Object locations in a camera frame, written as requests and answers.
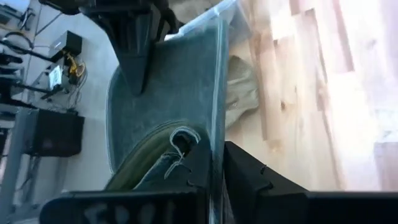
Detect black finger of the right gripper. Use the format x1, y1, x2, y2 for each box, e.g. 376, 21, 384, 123
102, 14, 155, 96
154, 0, 185, 40

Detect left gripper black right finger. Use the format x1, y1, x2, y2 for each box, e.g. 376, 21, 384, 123
223, 141, 398, 224

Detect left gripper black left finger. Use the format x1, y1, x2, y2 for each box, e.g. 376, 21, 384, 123
39, 136, 216, 224

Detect small black electronics box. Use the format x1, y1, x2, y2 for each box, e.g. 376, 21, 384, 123
49, 30, 83, 63

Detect white labelled device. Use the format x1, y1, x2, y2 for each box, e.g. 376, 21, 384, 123
47, 65, 63, 90

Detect grey cap in bin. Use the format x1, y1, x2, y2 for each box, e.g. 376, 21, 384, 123
225, 55, 261, 130

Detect large black box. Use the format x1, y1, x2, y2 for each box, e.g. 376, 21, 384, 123
23, 108, 86, 158

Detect grey metal table leg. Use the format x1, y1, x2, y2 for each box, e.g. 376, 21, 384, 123
0, 108, 32, 220

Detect yellow cable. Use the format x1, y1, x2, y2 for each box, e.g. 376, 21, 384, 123
63, 52, 87, 79

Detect black metal rig frame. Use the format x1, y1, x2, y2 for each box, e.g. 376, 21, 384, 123
0, 30, 65, 102

